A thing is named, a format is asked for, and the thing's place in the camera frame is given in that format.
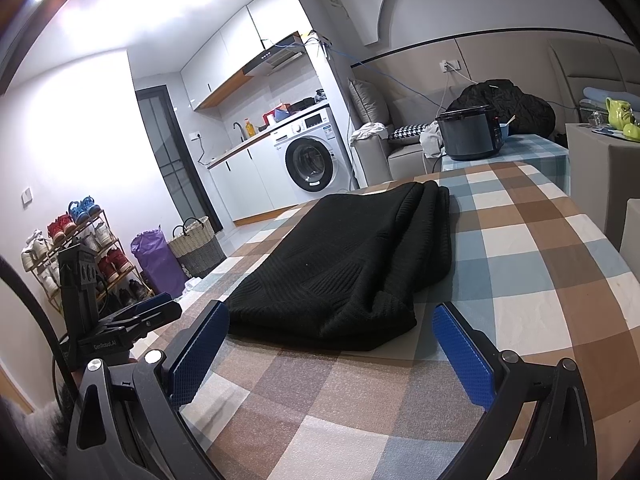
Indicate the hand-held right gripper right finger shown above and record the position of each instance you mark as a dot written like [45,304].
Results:
[462,360]

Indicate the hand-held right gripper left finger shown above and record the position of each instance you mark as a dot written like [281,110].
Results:
[200,355]

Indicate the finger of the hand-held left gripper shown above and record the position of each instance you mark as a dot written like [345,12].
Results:
[162,312]
[152,301]

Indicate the black knit sweater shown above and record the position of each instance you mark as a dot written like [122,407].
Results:
[340,260]

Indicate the person's left forearm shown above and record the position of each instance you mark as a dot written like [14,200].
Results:
[40,430]

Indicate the grey clothes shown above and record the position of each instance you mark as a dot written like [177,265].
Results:
[431,140]

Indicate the wooden shoe rack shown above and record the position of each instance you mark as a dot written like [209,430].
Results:
[127,272]

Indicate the purple bag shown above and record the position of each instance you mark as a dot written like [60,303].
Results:
[157,260]

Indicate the woven laundry basket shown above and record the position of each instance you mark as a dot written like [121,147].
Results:
[200,255]

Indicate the shoe rack with shoes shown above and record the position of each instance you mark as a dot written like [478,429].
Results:
[80,210]

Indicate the brown blue checked tablecloth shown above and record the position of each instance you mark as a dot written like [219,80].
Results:
[525,270]

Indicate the black framed glass door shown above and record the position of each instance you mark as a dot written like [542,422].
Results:
[165,160]

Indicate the white base cabinets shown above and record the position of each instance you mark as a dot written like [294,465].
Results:
[250,185]

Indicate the black faucet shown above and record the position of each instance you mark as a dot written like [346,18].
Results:
[240,130]

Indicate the yellow bottle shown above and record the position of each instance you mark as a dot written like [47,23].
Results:
[249,127]

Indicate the grey sofa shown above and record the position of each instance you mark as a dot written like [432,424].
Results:
[400,160]

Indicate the light blue checked cloth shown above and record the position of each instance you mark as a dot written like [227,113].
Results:
[535,147]

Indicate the white washing machine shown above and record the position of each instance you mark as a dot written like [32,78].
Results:
[342,170]

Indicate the red box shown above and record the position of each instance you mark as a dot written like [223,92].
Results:
[277,114]

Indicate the black rice cooker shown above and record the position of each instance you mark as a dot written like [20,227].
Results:
[470,135]

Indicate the cardboard box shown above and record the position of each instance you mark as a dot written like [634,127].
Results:
[590,170]

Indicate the houndstooth cushion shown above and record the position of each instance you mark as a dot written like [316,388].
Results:
[410,132]

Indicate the white cloth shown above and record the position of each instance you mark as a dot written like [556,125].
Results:
[367,132]

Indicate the black jacket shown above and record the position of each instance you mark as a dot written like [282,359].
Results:
[520,105]

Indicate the grey cushion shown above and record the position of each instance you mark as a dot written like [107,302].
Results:
[370,102]

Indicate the range hood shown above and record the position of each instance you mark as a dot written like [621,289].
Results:
[277,55]

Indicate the small green cup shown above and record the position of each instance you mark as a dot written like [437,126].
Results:
[631,131]

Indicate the green teapot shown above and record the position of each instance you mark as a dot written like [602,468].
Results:
[620,112]

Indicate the blue pillow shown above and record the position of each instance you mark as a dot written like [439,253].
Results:
[602,94]

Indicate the beige sofa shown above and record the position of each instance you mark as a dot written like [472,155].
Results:
[575,75]

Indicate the white wall switch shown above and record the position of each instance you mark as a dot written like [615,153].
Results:
[26,196]

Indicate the white wall cabinets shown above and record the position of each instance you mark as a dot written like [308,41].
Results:
[225,55]

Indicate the white wall socket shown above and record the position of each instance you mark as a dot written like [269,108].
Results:
[450,65]

